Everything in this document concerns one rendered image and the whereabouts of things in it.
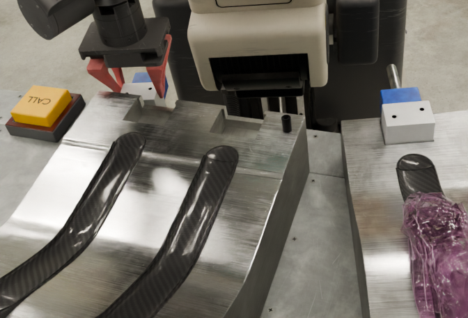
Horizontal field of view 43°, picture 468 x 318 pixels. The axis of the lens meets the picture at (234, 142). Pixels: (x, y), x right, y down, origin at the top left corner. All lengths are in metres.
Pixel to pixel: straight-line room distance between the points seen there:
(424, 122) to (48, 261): 0.40
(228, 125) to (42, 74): 1.83
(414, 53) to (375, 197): 1.63
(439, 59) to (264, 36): 1.30
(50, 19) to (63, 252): 0.23
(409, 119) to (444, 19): 1.75
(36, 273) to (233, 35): 0.53
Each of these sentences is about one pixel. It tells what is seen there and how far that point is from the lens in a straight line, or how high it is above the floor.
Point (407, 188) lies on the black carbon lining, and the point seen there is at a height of 0.85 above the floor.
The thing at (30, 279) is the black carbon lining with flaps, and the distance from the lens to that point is 0.56.
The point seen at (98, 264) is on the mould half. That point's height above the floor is 0.89.
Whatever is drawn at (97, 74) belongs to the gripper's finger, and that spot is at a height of 0.90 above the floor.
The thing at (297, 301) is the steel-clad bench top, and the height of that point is 0.80.
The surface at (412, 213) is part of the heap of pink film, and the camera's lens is 0.55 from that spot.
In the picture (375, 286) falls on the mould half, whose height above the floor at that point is 0.89.
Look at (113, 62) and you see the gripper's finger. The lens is 0.73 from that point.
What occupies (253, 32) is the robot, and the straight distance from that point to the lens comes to 0.95.
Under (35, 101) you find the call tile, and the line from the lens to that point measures 0.86.
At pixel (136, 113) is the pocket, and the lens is 0.72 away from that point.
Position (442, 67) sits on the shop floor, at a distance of 2.16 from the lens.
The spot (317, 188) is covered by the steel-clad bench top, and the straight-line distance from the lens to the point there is 0.69.
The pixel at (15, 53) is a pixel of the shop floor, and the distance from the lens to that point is 2.66.
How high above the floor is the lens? 1.33
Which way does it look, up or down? 44 degrees down
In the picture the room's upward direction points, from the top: 12 degrees counter-clockwise
